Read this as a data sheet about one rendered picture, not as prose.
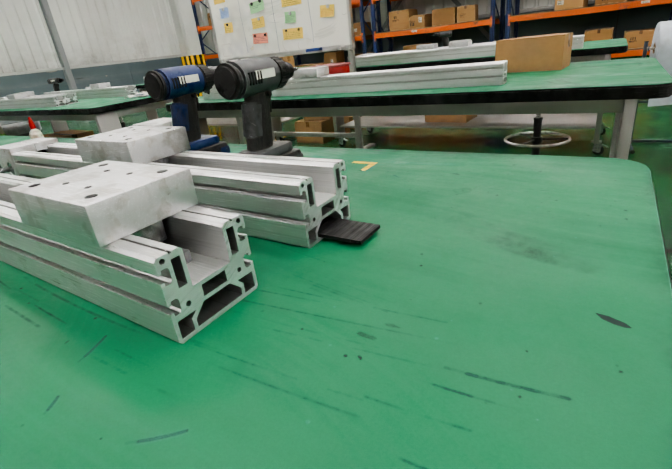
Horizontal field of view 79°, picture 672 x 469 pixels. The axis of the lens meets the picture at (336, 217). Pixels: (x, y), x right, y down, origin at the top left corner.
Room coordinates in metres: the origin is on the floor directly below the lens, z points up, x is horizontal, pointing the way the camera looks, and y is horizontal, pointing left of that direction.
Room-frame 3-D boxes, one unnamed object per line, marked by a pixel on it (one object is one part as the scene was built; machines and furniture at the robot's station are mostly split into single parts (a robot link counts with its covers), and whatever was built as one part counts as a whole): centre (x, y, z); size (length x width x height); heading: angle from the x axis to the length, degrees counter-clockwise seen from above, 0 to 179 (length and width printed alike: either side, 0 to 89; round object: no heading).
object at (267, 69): (0.78, 0.10, 0.89); 0.20 x 0.08 x 0.22; 146
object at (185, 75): (0.94, 0.27, 0.89); 0.20 x 0.08 x 0.22; 146
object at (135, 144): (0.72, 0.33, 0.87); 0.16 x 0.11 x 0.07; 54
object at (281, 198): (0.72, 0.33, 0.82); 0.80 x 0.10 x 0.09; 54
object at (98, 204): (0.42, 0.24, 0.87); 0.16 x 0.11 x 0.07; 54
